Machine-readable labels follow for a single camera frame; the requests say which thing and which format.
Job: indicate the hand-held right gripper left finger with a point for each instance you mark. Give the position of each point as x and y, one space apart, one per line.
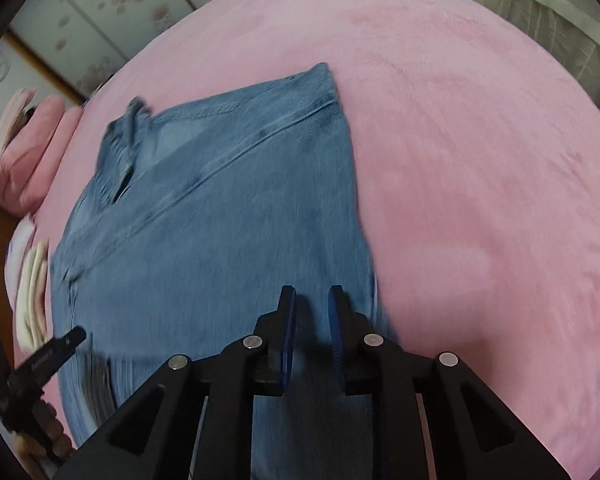
287 345

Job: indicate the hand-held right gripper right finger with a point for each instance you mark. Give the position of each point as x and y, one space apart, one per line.
336 335

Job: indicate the blue denim jacket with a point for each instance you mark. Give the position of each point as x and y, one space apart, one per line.
205 210

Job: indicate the person's left hand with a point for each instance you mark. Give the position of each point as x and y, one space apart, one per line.
60 437

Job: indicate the folded white cloth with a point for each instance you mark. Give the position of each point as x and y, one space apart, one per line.
32 285

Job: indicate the small printed pink pillow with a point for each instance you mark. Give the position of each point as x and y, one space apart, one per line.
15 252

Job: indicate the folded pink quilt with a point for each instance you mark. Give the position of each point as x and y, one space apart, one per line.
35 160

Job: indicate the pink plush bed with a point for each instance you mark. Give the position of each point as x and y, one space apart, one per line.
455 160

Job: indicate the pink lace-trimmed pillow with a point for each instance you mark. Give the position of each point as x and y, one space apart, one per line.
5 125

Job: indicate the floral wardrobe doors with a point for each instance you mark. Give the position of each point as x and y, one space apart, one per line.
80 10

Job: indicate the cream lace-covered furniture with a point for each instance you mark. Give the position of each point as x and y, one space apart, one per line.
530 5

